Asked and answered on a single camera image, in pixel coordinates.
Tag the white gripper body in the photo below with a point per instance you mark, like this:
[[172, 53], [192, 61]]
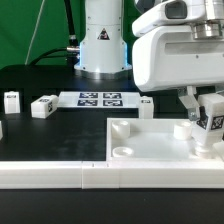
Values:
[[168, 57]]

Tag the white square tabletop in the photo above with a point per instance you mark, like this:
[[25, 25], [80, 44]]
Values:
[[134, 139]]

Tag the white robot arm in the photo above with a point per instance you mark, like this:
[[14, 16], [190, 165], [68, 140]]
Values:
[[103, 52]]

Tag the white fiducial marker sheet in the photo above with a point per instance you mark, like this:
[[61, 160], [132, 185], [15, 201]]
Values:
[[74, 99]]

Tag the white front obstacle wall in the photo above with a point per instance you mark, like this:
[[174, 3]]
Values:
[[93, 175]]

